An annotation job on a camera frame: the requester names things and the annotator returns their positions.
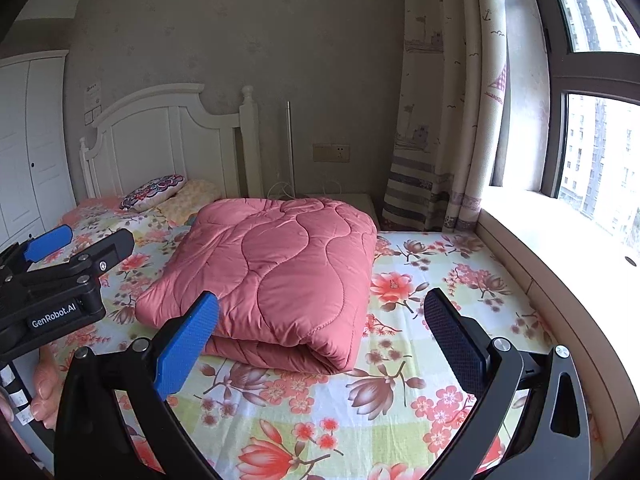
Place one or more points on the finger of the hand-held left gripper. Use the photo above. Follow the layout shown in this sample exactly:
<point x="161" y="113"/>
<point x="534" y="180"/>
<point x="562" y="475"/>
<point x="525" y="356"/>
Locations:
<point x="47" y="242"/>
<point x="107" y="247"/>

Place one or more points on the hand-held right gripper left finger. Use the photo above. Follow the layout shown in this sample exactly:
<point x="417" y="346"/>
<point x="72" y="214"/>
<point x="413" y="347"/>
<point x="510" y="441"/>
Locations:
<point x="187" y="342"/>

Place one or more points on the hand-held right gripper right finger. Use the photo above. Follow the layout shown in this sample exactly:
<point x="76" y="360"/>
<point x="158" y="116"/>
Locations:
<point x="452" y="340"/>

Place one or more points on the pink quilted coat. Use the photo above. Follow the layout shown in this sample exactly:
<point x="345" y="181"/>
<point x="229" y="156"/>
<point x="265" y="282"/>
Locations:
<point x="280" y="270"/>

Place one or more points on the person's left hand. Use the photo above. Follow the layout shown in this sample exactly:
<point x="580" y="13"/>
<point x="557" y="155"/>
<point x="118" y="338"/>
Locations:
<point x="47" y="385"/>

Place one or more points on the purple embroidered pillow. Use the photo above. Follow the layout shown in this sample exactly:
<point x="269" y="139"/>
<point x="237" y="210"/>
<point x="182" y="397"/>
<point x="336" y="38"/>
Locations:
<point x="152" y="192"/>

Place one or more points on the white wardrobe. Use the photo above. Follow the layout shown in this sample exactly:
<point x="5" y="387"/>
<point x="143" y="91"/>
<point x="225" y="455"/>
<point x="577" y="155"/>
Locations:
<point x="30" y="160"/>

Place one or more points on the floral bed sheet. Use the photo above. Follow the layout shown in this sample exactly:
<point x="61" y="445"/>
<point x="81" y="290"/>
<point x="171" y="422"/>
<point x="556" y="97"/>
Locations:
<point x="400" y="410"/>

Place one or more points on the pale floral pillow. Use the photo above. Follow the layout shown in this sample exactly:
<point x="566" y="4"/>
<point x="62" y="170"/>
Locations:
<point x="197" y="195"/>

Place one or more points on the white bed headboard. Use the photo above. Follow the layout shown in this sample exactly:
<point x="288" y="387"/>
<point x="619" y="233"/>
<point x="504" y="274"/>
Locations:
<point x="165" y="145"/>

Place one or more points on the pale stone window sill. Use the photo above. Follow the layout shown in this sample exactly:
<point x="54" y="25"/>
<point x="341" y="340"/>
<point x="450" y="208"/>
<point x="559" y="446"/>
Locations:
<point x="550" y="230"/>

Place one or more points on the white nightstand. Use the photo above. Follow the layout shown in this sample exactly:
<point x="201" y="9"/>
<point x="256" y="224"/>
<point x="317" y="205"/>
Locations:
<point x="360" y="202"/>

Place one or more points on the silver pole lamp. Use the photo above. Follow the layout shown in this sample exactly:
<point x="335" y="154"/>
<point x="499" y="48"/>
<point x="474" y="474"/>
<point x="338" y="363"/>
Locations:
<point x="288" y="150"/>

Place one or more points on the printed beige curtain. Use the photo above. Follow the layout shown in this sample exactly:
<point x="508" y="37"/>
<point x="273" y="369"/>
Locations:
<point x="430" y="110"/>

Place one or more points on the dark framed window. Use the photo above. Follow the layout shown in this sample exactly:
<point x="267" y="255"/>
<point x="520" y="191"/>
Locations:
<point x="600" y="160"/>

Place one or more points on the white wall notice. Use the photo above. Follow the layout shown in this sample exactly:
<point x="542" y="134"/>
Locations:
<point x="92" y="95"/>

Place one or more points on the beige wall socket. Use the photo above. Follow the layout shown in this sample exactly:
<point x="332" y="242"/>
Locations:
<point x="340" y="153"/>

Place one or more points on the beige wall switch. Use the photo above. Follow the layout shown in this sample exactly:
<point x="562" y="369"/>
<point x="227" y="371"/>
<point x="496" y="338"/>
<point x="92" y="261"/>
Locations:
<point x="321" y="152"/>

